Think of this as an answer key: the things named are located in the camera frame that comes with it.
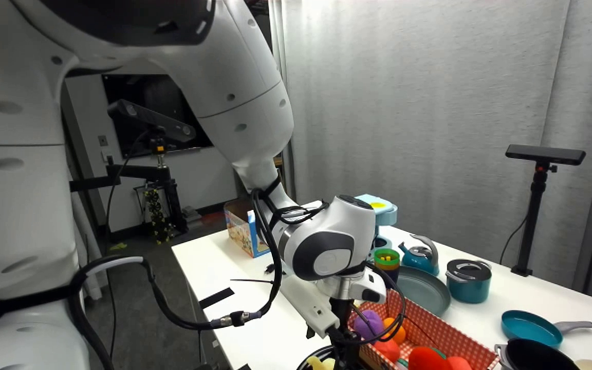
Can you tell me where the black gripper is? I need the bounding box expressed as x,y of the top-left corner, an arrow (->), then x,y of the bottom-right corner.
325,298 -> 374,370

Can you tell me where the yellow banana plush toy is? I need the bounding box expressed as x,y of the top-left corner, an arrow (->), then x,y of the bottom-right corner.
306,355 -> 336,370

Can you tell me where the purple round plush toy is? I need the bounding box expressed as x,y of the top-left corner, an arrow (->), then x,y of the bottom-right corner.
351,308 -> 384,344

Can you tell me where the red round plush toy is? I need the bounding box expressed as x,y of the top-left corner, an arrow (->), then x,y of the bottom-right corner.
374,336 -> 403,364

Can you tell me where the black oval plastic tray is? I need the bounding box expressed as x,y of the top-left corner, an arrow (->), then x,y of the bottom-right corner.
293,344 -> 338,370

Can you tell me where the orange round plush toy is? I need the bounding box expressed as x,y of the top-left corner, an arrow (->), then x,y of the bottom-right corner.
383,314 -> 408,347

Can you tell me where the red apple plush toy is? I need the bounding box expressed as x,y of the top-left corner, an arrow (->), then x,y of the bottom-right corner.
407,345 -> 451,370

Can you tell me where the red checkered carton box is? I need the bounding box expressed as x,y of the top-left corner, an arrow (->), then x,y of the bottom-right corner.
353,289 -> 500,370

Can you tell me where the small red plush toy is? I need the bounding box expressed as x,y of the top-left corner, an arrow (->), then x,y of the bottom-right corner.
446,354 -> 474,370

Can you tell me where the teal toy kettle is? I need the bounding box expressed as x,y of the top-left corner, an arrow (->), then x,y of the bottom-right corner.
398,233 -> 440,278

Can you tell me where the light blue toy toaster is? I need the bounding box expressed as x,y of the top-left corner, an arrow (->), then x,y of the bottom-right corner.
353,193 -> 398,250

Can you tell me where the blue orange toy package box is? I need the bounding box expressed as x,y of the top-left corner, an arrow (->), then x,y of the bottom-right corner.
223,208 -> 271,260

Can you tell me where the teal toy frying pan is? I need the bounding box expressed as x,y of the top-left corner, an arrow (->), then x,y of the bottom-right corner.
500,308 -> 592,350

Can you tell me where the black toy pot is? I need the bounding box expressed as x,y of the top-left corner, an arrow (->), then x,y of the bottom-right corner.
503,336 -> 581,370

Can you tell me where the grey blue plate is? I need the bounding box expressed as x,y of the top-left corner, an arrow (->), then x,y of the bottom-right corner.
394,265 -> 451,318

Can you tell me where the black tape strip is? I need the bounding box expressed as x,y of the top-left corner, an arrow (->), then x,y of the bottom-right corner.
198,286 -> 237,308

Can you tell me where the grey fabric curtain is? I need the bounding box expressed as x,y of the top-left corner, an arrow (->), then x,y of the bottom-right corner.
282,0 -> 592,303

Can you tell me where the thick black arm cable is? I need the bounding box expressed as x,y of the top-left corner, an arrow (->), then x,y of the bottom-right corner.
65,179 -> 325,370

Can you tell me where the black camera pole stand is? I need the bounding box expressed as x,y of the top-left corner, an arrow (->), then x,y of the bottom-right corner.
509,160 -> 558,278

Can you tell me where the black camera bar on pole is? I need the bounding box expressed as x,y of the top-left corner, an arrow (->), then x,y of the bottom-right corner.
503,142 -> 588,167

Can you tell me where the black wall monitor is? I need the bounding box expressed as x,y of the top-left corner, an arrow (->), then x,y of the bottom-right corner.
99,71 -> 215,160

